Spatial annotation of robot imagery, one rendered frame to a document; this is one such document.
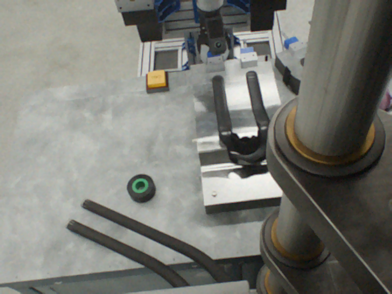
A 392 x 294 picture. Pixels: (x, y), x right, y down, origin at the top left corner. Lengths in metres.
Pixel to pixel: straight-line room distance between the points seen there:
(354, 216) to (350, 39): 0.14
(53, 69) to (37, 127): 1.46
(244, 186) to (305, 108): 0.80
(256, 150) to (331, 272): 0.62
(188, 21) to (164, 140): 0.65
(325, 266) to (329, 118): 0.31
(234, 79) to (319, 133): 0.98
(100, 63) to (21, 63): 0.57
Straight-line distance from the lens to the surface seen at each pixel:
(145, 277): 1.31
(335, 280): 0.58
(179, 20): 1.78
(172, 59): 2.38
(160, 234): 1.03
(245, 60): 1.31
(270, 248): 0.58
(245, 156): 1.14
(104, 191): 1.24
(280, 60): 1.40
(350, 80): 0.28
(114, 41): 2.94
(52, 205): 1.28
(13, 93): 2.88
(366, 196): 0.35
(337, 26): 0.26
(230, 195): 1.09
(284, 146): 0.36
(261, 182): 1.11
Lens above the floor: 1.84
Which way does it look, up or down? 56 degrees down
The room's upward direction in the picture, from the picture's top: 12 degrees counter-clockwise
